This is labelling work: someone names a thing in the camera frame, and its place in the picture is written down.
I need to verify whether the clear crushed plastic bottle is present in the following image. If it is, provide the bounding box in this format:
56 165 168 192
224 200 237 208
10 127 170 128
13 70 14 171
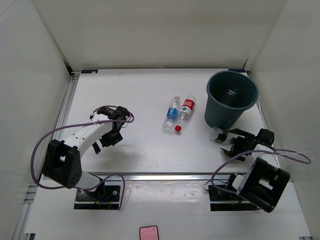
210 127 236 145

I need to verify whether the black label plastic bottle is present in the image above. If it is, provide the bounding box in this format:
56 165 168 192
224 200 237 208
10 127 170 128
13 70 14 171
220 88 239 107

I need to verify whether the blue label water bottle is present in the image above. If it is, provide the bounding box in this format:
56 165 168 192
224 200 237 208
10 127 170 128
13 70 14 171
162 95 181 134

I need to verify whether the red label water bottle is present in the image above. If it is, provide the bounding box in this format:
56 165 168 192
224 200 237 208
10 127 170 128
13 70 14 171
174 95 196 134

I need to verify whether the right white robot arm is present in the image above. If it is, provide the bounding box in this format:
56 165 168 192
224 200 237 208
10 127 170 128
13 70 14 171
215 128 290 213

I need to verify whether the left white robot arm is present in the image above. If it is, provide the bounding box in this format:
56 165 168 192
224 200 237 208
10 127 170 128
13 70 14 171
41 106 134 200

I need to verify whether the dark teal plastic bin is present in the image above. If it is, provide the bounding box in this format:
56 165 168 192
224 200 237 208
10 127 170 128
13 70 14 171
204 70 259 130

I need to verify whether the pink smartphone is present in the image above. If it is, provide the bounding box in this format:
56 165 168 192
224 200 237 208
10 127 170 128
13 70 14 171
139 225 159 240

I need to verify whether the aluminium table front rail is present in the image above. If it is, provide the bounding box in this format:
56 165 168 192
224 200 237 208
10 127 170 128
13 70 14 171
72 171 261 182

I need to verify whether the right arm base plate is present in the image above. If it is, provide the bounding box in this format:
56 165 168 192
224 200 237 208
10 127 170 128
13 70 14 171
203 180 260 212

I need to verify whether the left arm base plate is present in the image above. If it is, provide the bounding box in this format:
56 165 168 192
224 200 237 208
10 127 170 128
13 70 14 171
73 183 123 211

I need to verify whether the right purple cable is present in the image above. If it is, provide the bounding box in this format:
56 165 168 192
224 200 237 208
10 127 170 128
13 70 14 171
210 148 312 196

